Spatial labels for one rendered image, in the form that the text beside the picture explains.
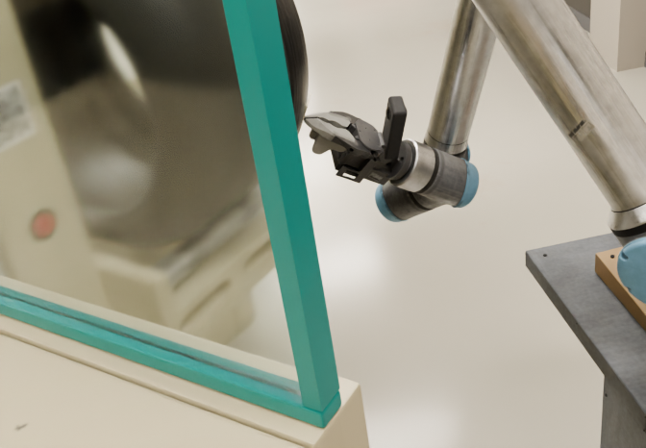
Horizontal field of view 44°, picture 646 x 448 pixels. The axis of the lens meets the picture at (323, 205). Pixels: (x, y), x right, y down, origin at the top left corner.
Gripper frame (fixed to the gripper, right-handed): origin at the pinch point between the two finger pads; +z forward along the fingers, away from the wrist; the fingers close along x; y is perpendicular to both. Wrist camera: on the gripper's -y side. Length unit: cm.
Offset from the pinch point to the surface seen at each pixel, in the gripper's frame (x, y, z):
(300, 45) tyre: -2.0, -12.8, 10.8
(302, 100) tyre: -4.9, -5.8, 6.7
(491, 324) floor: 25, 65, -111
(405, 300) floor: 43, 84, -97
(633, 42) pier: 189, 22, -236
